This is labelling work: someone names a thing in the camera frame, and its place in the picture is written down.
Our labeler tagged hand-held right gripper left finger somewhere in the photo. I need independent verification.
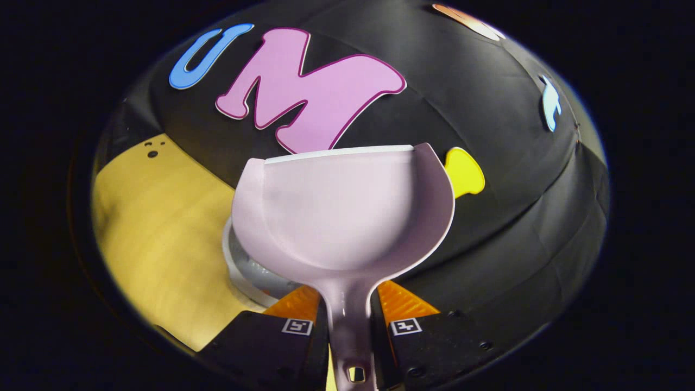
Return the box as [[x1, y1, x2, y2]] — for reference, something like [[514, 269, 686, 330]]
[[198, 285, 331, 391]]

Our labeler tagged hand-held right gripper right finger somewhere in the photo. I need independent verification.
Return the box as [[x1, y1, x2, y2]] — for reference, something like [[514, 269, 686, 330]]
[[369, 280, 508, 390]]

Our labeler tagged pink dustpan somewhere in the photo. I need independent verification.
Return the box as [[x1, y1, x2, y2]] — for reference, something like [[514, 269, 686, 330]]
[[231, 143, 456, 391]]

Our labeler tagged yellow wooden desktop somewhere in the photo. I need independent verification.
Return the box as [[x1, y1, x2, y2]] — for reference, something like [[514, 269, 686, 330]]
[[91, 133, 267, 352]]

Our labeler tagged black backdrop cloth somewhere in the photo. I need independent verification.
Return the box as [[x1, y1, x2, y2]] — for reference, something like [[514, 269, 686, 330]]
[[92, 0, 611, 348]]

